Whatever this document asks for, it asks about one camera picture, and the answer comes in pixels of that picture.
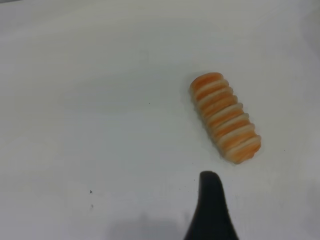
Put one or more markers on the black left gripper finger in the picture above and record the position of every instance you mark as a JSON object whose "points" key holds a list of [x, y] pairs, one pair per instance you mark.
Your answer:
{"points": [[212, 212]]}

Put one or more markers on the orange striped bread roll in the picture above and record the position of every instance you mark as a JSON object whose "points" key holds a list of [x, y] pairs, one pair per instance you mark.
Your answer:
{"points": [[225, 120]]}

